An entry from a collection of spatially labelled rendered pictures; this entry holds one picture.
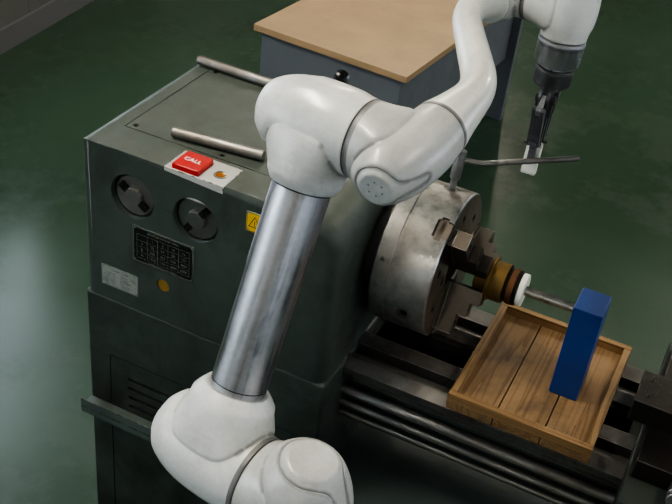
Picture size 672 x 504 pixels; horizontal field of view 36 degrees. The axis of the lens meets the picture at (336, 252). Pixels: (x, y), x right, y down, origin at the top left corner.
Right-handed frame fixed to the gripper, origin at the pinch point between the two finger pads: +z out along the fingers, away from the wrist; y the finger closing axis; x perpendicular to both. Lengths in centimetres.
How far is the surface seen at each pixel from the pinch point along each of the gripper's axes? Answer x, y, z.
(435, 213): 12.3, -18.9, 8.5
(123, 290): 73, -38, 42
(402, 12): 102, 197, 52
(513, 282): -5.3, -15.0, 20.2
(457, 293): 5.0, -16.2, 26.6
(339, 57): 105, 144, 56
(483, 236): 5.5, -2.2, 20.1
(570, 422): -25, -22, 43
